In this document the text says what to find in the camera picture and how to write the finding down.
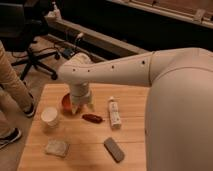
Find white paper cup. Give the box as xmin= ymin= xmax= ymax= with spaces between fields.
xmin=41 ymin=107 xmax=59 ymax=127

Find white spray bottle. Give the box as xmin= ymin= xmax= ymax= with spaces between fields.
xmin=47 ymin=1 xmax=62 ymax=20

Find black office chair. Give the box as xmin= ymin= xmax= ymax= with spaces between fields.
xmin=0 ymin=0 xmax=60 ymax=80

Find person leg beige trousers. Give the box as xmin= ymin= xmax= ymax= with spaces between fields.
xmin=0 ymin=41 xmax=34 ymax=112

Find black white sneaker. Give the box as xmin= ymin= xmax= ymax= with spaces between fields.
xmin=0 ymin=128 xmax=22 ymax=149
xmin=22 ymin=93 xmax=37 ymax=118

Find white tube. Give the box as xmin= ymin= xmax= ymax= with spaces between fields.
xmin=108 ymin=96 xmax=122 ymax=129

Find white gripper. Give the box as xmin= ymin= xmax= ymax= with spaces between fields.
xmin=69 ymin=83 xmax=94 ymax=115

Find grey rectangular sponge block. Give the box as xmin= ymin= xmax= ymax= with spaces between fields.
xmin=104 ymin=137 xmax=125 ymax=163

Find red ceramic bowl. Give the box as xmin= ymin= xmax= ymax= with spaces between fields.
xmin=61 ymin=93 xmax=72 ymax=112

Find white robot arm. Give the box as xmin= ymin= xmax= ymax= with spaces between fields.
xmin=58 ymin=47 xmax=213 ymax=171

